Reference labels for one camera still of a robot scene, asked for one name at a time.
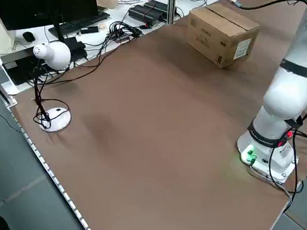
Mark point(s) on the black computer mouse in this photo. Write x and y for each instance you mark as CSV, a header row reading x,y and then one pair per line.
x,y
28,36

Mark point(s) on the black computer monitor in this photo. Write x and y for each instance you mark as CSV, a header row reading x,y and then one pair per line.
x,y
43,8

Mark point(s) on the black monitor stand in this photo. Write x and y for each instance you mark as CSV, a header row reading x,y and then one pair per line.
x,y
57,31

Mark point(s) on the small black box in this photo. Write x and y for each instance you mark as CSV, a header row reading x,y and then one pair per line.
x,y
76,50

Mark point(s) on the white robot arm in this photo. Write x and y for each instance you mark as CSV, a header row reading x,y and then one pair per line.
x,y
291,97

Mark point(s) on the white desk lamp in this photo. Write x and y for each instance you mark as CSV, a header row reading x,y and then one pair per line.
x,y
59,56

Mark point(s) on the aluminium frame post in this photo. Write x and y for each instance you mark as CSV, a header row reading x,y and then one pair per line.
x,y
172,3

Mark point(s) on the black power supply box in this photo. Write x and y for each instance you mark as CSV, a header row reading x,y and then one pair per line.
x,y
158,7
141,13

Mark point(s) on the black keyboard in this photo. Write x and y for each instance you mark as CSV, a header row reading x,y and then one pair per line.
x,y
83,22

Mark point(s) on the small black handheld device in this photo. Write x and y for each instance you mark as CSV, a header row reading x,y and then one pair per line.
x,y
89,30

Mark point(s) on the brown cardboard box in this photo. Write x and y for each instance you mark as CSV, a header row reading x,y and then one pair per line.
x,y
215,26

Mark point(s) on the black flat desktop device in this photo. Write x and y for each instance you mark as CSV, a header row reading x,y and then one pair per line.
x,y
17,69

